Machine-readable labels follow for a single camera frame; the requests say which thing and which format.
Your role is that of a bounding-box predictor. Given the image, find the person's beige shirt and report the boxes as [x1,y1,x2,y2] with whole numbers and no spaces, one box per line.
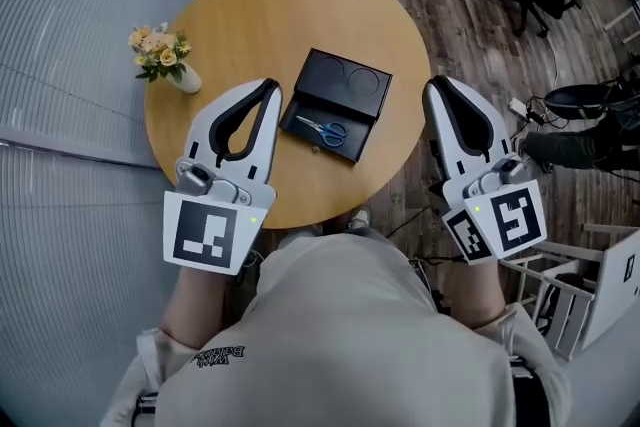
[98,228,572,427]

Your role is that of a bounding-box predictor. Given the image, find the black round stool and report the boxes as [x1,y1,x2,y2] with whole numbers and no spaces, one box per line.
[543,73,640,121]

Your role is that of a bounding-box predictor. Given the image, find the person's white shoe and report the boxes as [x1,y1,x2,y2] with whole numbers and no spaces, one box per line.
[348,206,372,232]

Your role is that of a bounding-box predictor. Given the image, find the black floor cable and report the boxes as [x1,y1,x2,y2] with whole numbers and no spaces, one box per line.
[383,205,432,242]

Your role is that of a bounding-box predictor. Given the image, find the white metal rack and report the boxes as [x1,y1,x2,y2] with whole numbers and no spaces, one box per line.
[499,223,640,362]

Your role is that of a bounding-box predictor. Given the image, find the white vase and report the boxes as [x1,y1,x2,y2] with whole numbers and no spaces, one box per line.
[172,62,203,95]

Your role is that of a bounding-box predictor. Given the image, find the person's right forearm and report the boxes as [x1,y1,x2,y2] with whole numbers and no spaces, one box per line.
[439,258,507,331]

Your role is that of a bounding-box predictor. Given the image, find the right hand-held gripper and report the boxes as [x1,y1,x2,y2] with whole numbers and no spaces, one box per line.
[422,75,549,265]

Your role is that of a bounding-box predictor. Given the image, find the yellow flower bouquet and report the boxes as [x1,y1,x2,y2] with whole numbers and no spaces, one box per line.
[127,21,193,84]

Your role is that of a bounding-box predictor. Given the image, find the black rectangular container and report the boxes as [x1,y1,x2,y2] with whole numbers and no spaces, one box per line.
[278,47,393,165]

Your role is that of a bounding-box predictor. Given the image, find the person's left forearm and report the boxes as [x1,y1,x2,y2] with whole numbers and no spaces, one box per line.
[158,264,251,349]

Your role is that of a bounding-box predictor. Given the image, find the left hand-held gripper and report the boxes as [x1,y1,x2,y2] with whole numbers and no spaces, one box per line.
[162,78,284,277]

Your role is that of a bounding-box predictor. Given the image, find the white box with printed panel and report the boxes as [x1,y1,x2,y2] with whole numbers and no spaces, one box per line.
[581,228,640,352]

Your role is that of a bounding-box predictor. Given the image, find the white power strip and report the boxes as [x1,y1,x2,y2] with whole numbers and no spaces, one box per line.
[508,96,532,119]

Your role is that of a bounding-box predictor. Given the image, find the blue-handled scissors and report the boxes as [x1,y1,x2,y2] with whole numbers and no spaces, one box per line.
[295,114,349,149]

